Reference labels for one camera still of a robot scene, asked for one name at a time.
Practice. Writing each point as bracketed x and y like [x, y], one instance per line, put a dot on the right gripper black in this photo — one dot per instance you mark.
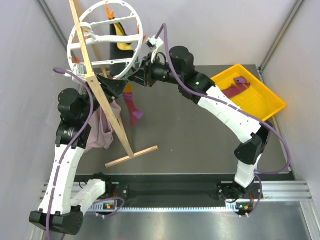
[144, 77]

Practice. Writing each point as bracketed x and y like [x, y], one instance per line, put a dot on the grey slotted cable duct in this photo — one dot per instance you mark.
[109, 207]

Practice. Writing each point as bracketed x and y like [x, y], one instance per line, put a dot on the pink sock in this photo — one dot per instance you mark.
[101, 134]

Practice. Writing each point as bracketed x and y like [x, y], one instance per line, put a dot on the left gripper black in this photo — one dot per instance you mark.
[112, 87]

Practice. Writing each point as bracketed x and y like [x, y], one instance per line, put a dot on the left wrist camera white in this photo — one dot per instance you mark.
[77, 69]

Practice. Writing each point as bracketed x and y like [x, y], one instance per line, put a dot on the black yellow sock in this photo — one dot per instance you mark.
[119, 50]

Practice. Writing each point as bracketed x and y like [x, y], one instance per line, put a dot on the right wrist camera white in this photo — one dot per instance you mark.
[155, 45]

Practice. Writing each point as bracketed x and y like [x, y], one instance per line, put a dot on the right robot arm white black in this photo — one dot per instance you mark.
[179, 69]

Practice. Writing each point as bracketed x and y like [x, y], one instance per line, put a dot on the wooden hanger stand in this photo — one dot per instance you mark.
[95, 86]

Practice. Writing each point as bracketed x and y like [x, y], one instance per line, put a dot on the yellow plastic tray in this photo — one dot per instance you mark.
[258, 100]

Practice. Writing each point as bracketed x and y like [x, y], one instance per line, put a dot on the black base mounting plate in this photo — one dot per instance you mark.
[216, 186]

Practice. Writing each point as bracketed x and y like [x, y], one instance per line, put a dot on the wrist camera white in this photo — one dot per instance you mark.
[155, 45]
[77, 69]

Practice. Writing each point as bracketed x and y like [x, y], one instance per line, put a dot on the purple sock piece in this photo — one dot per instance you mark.
[242, 80]

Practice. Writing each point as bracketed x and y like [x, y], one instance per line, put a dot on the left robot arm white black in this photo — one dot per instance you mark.
[59, 211]

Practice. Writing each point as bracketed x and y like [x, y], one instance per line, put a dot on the maroon orange striped sock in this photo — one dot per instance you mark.
[135, 113]

